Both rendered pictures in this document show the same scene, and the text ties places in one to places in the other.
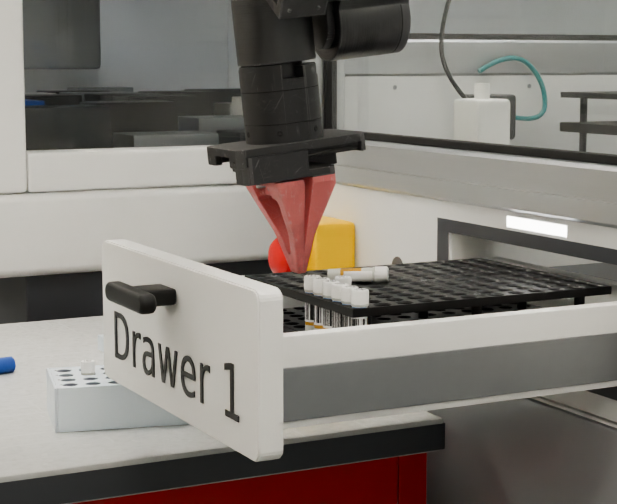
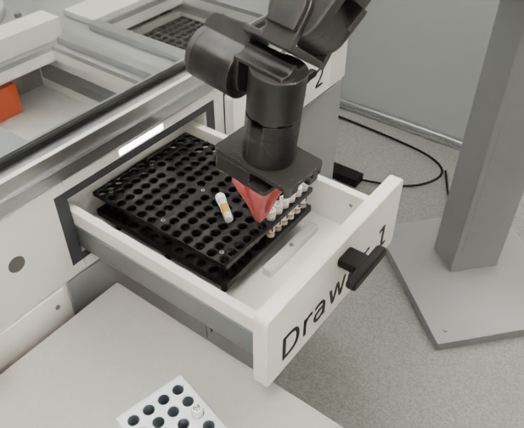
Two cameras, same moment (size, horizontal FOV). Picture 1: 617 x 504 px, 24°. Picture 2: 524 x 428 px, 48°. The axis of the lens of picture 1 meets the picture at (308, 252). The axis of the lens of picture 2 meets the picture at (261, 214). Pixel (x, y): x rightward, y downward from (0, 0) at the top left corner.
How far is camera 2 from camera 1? 1.42 m
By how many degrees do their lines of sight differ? 104
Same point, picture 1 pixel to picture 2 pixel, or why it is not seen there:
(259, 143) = (295, 158)
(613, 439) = not seen: hidden behind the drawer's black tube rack
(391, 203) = not seen: outside the picture
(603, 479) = not seen: hidden behind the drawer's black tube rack
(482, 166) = (94, 137)
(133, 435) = (232, 417)
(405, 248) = (21, 245)
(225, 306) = (384, 208)
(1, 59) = not seen: outside the picture
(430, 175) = (30, 182)
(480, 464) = (125, 281)
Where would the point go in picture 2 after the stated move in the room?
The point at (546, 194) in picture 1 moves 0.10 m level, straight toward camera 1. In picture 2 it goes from (149, 117) to (222, 105)
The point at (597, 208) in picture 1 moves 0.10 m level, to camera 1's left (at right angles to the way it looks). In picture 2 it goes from (182, 101) to (209, 137)
